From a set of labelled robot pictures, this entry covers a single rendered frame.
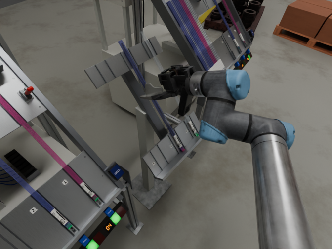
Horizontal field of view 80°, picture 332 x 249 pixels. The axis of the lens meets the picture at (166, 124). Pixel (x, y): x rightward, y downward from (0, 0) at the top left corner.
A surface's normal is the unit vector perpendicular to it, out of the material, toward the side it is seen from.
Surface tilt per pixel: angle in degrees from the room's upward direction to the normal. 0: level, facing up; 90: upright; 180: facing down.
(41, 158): 0
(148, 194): 0
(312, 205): 0
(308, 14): 90
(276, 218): 38
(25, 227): 43
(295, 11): 90
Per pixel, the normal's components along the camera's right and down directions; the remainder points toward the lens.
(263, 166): -0.62, -0.70
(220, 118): -0.08, -0.11
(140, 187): 0.04, -0.65
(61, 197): 0.59, -0.16
